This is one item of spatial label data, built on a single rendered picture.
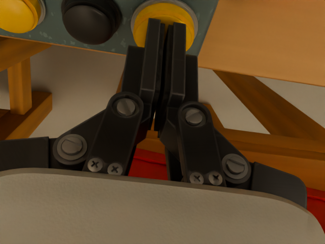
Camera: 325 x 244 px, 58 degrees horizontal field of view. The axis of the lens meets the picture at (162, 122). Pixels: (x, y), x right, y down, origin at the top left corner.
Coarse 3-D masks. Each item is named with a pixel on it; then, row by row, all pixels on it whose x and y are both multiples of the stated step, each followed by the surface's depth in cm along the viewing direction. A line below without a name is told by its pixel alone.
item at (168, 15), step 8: (144, 8) 13; (152, 8) 13; (160, 8) 13; (168, 8) 13; (176, 8) 13; (144, 16) 13; (152, 16) 13; (160, 16) 13; (168, 16) 13; (176, 16) 13; (184, 16) 13; (136, 24) 13; (144, 24) 13; (168, 24) 13; (192, 24) 14; (136, 32) 14; (144, 32) 13; (192, 32) 14; (136, 40) 14; (144, 40) 14; (192, 40) 14
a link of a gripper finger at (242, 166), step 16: (176, 32) 12; (176, 48) 11; (176, 64) 11; (192, 64) 12; (176, 80) 10; (192, 80) 12; (160, 96) 12; (176, 96) 10; (192, 96) 11; (160, 112) 11; (176, 112) 11; (160, 128) 12; (176, 144) 11; (224, 144) 10; (224, 160) 10; (240, 160) 10; (224, 176) 10; (240, 176) 10
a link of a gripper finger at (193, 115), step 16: (192, 112) 10; (208, 112) 10; (176, 128) 10; (192, 128) 10; (208, 128) 10; (192, 144) 9; (208, 144) 10; (176, 160) 12; (192, 160) 9; (208, 160) 9; (176, 176) 11; (192, 176) 9; (208, 176) 9
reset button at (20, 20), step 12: (0, 0) 12; (12, 0) 12; (24, 0) 13; (36, 0) 13; (0, 12) 13; (12, 12) 13; (24, 12) 13; (36, 12) 13; (0, 24) 13; (12, 24) 13; (24, 24) 13; (36, 24) 14
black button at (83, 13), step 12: (72, 0) 13; (84, 0) 13; (96, 0) 13; (72, 12) 13; (84, 12) 13; (96, 12) 13; (108, 12) 13; (72, 24) 13; (84, 24) 13; (96, 24) 13; (108, 24) 13; (72, 36) 14; (84, 36) 14; (96, 36) 14; (108, 36) 14
